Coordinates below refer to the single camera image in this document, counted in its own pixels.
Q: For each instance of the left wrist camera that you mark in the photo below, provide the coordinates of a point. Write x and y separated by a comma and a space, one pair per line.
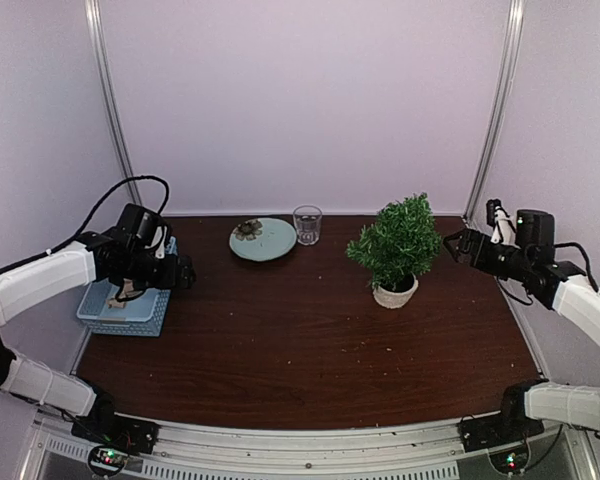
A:
152, 234

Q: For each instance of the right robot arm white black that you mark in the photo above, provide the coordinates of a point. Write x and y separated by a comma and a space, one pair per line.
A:
576, 299

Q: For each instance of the aluminium frame post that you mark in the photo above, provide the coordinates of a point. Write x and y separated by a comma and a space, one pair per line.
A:
113, 120
504, 84

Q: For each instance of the left aluminium frame post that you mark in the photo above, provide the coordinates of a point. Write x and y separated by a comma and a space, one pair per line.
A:
113, 120

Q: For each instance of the beige fabric bow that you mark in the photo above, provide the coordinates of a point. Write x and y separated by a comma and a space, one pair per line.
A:
125, 294

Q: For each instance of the small green christmas tree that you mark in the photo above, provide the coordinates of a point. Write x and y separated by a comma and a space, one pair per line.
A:
399, 247

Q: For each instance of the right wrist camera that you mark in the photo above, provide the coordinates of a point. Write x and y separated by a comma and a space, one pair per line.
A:
500, 221

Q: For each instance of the circuit board with leds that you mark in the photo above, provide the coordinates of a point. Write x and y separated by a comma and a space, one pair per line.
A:
103, 460
509, 461

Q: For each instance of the clear drinking glass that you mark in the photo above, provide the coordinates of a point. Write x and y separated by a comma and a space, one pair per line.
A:
307, 222

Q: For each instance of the right circuit board with leds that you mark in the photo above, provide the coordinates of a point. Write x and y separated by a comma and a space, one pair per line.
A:
509, 461

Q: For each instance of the light blue plastic basket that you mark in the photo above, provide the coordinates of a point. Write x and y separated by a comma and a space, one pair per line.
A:
142, 317

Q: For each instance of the right aluminium frame post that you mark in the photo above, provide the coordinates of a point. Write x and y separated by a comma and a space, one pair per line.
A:
504, 84

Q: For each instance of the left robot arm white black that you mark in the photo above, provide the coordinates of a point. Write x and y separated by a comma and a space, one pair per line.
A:
28, 284

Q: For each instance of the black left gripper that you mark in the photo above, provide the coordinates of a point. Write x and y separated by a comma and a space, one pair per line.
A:
169, 279

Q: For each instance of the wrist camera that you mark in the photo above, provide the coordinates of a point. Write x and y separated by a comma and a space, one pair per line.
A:
500, 221
152, 234

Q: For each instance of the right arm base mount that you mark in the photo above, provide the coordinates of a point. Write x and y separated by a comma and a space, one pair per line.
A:
509, 425

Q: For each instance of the light blue flower plate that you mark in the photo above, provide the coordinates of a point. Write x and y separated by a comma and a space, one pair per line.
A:
262, 239

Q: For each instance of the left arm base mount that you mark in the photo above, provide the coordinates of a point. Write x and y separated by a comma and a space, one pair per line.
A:
128, 435

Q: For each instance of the left circuit board with leds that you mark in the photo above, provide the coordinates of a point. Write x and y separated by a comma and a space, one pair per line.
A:
103, 460

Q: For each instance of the front aluminium rail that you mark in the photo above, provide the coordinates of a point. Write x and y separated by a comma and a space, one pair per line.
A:
431, 450

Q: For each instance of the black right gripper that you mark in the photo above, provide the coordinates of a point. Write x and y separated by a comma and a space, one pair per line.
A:
478, 253

